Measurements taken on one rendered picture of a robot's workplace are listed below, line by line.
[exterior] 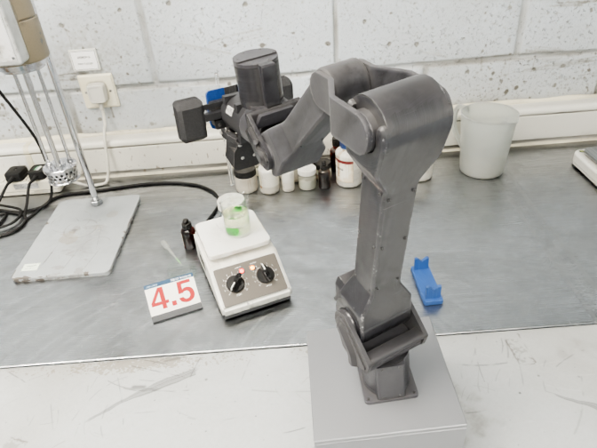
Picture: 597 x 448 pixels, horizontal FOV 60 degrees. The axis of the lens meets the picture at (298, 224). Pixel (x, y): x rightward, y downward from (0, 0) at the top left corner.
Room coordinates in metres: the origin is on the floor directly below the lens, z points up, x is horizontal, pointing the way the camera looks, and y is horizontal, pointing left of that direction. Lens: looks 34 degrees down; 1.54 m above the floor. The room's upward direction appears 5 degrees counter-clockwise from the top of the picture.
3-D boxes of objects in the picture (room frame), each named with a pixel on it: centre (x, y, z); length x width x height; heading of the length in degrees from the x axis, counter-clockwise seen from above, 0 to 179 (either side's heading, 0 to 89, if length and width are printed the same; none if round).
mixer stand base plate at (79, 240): (0.97, 0.48, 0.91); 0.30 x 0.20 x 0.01; 0
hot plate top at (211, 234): (0.81, 0.13, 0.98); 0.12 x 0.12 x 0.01; 19
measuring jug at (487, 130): (1.13, -0.46, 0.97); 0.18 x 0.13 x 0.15; 31
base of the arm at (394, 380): (0.42, -0.09, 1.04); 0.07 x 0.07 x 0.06; 2
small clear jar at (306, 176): (1.10, -0.03, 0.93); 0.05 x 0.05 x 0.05
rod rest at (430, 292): (0.71, -0.22, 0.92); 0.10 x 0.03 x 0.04; 1
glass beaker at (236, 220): (0.81, 0.11, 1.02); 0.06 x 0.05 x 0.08; 130
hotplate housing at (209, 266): (0.78, 0.12, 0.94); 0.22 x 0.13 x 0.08; 19
